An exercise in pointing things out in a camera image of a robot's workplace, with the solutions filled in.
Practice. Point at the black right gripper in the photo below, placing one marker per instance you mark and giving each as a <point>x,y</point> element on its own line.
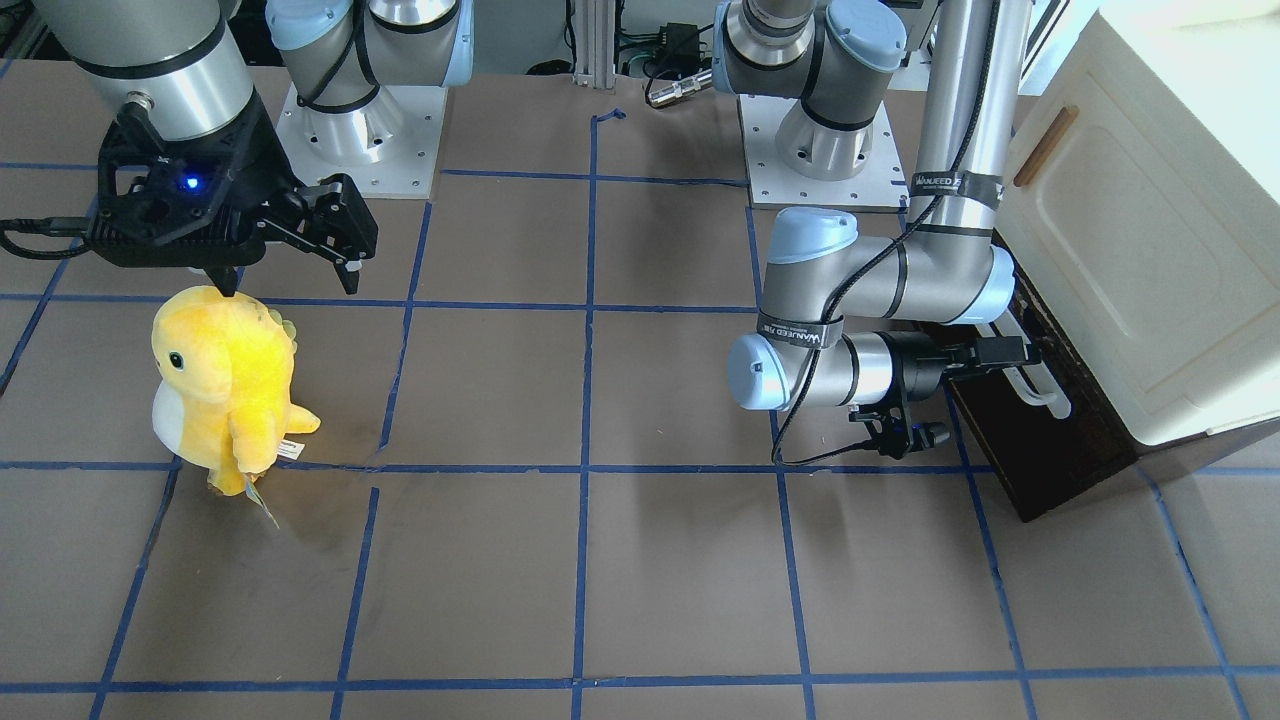
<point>262,163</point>

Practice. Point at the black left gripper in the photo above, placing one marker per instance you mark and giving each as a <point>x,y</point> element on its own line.
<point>918,364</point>

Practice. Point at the white drawer handle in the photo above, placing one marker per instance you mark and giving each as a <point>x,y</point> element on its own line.
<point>1034,384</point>

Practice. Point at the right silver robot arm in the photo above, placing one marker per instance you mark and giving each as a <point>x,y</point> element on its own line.
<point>181,61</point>

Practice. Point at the yellow plush dinosaur toy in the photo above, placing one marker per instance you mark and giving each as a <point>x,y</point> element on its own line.
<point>224,404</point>

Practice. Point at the cream plastic cabinet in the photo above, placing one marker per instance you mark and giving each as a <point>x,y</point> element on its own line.
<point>1150,227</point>

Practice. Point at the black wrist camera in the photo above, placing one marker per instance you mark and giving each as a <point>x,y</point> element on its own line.
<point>892,432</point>

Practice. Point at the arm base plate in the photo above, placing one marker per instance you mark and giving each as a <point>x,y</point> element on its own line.
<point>389,147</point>
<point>792,160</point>

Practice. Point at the aluminium frame post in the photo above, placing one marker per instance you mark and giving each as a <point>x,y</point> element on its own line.
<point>594,31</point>

